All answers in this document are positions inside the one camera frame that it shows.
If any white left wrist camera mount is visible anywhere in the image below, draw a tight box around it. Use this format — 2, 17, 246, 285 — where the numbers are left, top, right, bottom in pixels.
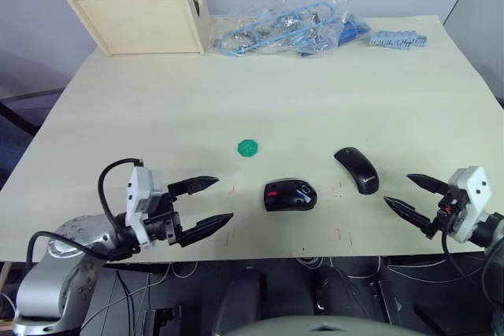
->
124, 166, 165, 251

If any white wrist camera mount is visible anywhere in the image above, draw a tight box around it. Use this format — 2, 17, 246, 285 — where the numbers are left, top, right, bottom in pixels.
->
447, 165, 494, 243
124, 166, 165, 251

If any green round plastic disc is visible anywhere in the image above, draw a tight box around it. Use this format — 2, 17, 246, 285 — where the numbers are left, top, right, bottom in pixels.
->
236, 138, 261, 160

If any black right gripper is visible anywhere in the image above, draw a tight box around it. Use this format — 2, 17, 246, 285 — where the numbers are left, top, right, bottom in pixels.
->
383, 172, 467, 241

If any light blue block strip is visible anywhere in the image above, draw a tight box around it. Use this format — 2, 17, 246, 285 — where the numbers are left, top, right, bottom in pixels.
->
367, 28, 431, 51

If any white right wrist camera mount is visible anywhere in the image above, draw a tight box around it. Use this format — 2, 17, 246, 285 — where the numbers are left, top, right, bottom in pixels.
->
447, 165, 494, 243

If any clear bag of blue parts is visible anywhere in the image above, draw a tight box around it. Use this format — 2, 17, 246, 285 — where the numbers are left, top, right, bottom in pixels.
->
209, 0, 372, 58

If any black mouse cover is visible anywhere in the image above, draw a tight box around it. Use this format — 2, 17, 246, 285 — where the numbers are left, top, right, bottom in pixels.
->
333, 146, 380, 196

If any large light wooden box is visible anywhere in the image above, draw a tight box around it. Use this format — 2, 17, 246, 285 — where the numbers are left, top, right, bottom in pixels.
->
64, 0, 210, 58

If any black open mouse base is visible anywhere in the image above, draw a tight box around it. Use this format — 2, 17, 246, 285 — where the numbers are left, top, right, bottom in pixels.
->
263, 178, 320, 213

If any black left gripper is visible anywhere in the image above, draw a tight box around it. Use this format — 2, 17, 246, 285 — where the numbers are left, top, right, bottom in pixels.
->
143, 175, 235, 249

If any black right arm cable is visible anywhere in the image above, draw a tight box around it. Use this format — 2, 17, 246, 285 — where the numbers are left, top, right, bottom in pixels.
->
439, 209, 504, 294

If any grey-green rounded robot body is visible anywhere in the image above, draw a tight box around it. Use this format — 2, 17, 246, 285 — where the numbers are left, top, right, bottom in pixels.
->
231, 313, 431, 336

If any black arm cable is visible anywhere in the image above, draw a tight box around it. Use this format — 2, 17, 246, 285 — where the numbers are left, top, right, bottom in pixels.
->
26, 157, 146, 274
439, 209, 504, 294

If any black metal frame bar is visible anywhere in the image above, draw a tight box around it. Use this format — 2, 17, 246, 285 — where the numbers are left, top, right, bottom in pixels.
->
0, 87, 66, 138

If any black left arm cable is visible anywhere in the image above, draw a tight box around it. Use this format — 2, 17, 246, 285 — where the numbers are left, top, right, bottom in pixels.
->
26, 157, 146, 274

